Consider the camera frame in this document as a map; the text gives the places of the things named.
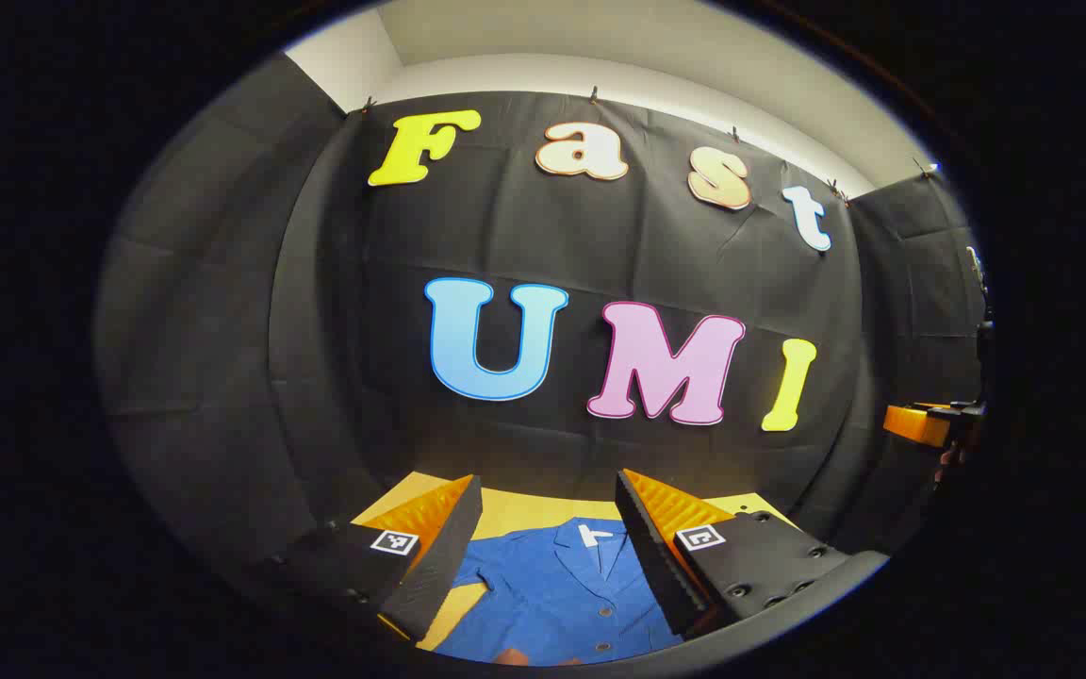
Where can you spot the blue button shirt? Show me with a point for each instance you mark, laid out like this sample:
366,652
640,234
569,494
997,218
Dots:
562,594

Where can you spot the black backdrop cloth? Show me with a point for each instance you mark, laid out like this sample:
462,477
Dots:
543,236

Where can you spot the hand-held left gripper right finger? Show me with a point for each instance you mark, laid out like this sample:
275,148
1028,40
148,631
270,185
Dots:
656,556

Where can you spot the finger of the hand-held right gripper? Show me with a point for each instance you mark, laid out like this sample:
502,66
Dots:
915,424

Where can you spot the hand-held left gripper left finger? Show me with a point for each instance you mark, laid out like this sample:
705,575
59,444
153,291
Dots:
439,566

